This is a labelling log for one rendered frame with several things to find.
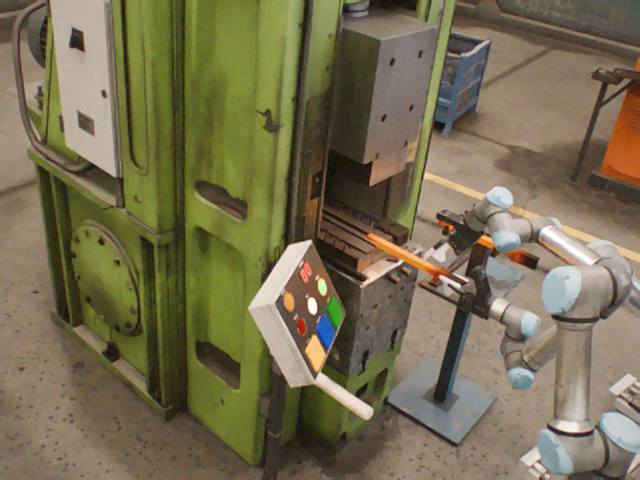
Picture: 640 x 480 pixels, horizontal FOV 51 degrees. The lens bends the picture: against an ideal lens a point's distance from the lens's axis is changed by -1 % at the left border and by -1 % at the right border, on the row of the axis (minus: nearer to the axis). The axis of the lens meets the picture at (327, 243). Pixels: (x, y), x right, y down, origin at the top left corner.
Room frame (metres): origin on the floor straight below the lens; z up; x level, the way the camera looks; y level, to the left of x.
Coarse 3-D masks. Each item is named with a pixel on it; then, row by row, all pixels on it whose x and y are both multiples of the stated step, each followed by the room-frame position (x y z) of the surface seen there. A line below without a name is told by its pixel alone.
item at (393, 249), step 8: (376, 240) 2.09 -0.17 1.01; (384, 240) 2.09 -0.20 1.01; (384, 248) 2.06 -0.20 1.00; (392, 248) 2.05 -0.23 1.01; (400, 248) 2.05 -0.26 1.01; (400, 256) 2.02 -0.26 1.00; (408, 256) 2.00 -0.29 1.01; (416, 256) 2.01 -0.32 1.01; (416, 264) 1.98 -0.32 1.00; (424, 264) 1.96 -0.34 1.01; (432, 272) 1.93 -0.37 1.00; (440, 272) 1.92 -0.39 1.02; (448, 272) 1.92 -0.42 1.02; (440, 280) 1.91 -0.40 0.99; (456, 280) 1.88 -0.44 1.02; (464, 280) 1.89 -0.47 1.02
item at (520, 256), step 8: (440, 224) 2.32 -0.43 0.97; (448, 224) 2.30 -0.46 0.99; (480, 240) 2.22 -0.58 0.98; (488, 240) 2.21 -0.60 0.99; (512, 256) 2.13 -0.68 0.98; (520, 256) 2.13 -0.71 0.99; (528, 256) 2.11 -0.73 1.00; (536, 256) 2.12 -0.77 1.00; (520, 264) 2.12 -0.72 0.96; (528, 264) 2.11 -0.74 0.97; (536, 264) 2.10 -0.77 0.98
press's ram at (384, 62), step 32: (352, 32) 2.02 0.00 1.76; (384, 32) 2.03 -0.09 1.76; (416, 32) 2.10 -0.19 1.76; (352, 64) 2.01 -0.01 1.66; (384, 64) 1.98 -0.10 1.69; (416, 64) 2.12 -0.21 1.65; (352, 96) 2.00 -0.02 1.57; (384, 96) 2.00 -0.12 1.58; (416, 96) 2.15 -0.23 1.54; (352, 128) 1.99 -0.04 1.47; (384, 128) 2.02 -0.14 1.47; (416, 128) 2.17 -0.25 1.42
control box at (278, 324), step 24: (288, 264) 1.61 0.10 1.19; (312, 264) 1.67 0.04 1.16; (264, 288) 1.51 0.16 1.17; (288, 288) 1.50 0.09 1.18; (312, 288) 1.61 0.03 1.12; (264, 312) 1.41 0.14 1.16; (288, 312) 1.45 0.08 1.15; (264, 336) 1.41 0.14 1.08; (288, 336) 1.40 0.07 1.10; (288, 360) 1.40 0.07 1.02
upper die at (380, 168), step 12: (336, 156) 2.08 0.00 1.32; (384, 156) 2.04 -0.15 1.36; (396, 156) 2.10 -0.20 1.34; (336, 168) 2.08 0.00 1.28; (348, 168) 2.05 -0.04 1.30; (360, 168) 2.02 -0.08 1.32; (372, 168) 2.00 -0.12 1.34; (384, 168) 2.05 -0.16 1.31; (396, 168) 2.11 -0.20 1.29; (360, 180) 2.02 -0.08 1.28; (372, 180) 2.00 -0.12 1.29
